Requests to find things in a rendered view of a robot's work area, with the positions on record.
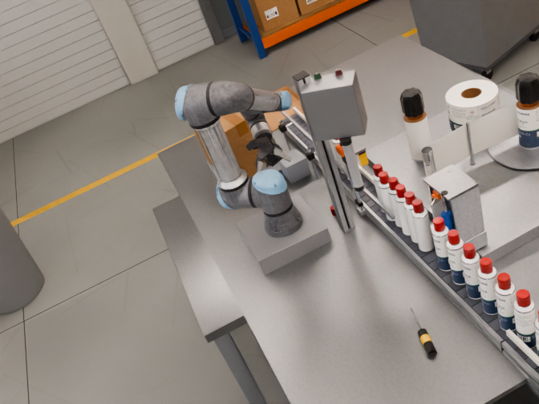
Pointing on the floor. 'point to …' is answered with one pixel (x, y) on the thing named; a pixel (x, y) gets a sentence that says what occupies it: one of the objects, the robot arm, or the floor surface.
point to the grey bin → (16, 270)
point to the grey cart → (476, 29)
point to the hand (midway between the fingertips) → (274, 172)
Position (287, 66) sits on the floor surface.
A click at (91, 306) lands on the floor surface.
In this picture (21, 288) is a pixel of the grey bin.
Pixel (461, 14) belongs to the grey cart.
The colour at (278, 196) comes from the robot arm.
